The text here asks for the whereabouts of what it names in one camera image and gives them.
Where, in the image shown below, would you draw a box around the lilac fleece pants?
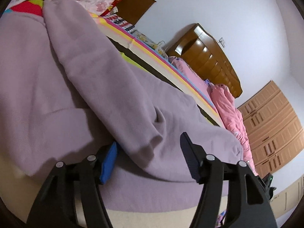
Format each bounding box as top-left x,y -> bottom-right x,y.
1,0 -> 243,213

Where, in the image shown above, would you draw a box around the light wooden wardrobe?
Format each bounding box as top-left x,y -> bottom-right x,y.
239,81 -> 303,178

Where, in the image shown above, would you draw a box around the pink crumpled duvet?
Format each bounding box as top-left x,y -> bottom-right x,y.
210,83 -> 258,176

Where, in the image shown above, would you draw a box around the pink pillow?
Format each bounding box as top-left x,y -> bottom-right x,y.
169,56 -> 211,95

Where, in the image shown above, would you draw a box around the glossy brown wooden headboard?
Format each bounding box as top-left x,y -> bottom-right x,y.
166,23 -> 243,98

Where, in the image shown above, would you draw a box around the floral nightstand cloth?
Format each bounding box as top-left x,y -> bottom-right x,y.
131,30 -> 168,59

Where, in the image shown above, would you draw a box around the striped multicolour bed sheet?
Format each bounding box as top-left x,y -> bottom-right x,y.
1,0 -> 223,132

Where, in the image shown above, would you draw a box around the plaid checkered sheet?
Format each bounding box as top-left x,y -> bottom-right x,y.
104,14 -> 135,33

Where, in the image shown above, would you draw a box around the dark wooden headboard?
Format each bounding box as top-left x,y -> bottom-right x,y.
64,0 -> 157,26

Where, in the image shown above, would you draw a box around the wall power socket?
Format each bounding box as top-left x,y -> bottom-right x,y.
218,37 -> 226,48

